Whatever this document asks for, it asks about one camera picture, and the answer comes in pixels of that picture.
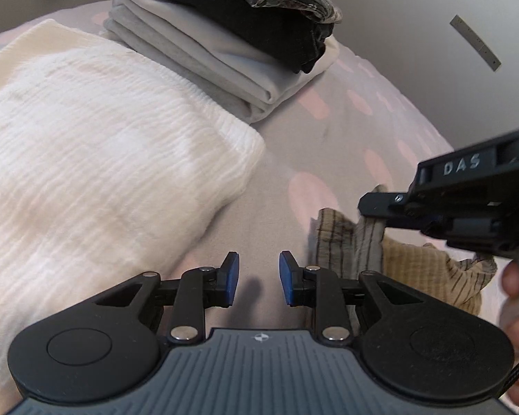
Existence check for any beige striped garment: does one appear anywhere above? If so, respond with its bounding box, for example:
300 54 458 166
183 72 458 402
307 184 498 317

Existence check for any person's right hand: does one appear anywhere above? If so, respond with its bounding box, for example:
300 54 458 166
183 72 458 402
499 263 519 411

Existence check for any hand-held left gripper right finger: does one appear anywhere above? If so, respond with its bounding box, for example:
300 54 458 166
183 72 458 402
279 250 420 347

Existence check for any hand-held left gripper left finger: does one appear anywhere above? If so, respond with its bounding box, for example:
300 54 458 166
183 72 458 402
93 251 242 347

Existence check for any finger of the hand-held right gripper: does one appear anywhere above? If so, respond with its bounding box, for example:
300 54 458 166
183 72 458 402
358 191 422 230

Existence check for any pink dotted bed sheet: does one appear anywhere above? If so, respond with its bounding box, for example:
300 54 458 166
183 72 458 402
0 0 502 338

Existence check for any folded grey garment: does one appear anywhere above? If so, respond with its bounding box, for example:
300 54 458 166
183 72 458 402
103 0 342 124

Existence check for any grey metal wall strip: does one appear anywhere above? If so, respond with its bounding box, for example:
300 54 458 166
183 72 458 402
450 14 502 71

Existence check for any folded black garment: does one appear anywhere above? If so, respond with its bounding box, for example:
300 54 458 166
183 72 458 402
127 0 335 75

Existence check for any white crinkled cloth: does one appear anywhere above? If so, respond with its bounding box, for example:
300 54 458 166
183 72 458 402
0 18 266 407

